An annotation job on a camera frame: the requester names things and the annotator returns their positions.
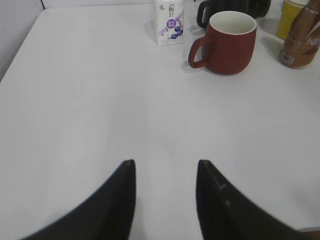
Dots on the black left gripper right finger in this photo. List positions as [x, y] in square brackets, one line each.
[224, 213]

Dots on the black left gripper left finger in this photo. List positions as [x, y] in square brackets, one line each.
[106, 215]

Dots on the red ceramic mug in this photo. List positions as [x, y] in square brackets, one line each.
[228, 44]

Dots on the black ceramic mug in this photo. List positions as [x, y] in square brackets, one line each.
[254, 8]

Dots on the brown Nescafe coffee bottle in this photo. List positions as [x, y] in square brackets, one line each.
[303, 40]

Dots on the yellow paper cup stack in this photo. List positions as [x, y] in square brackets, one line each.
[289, 11]

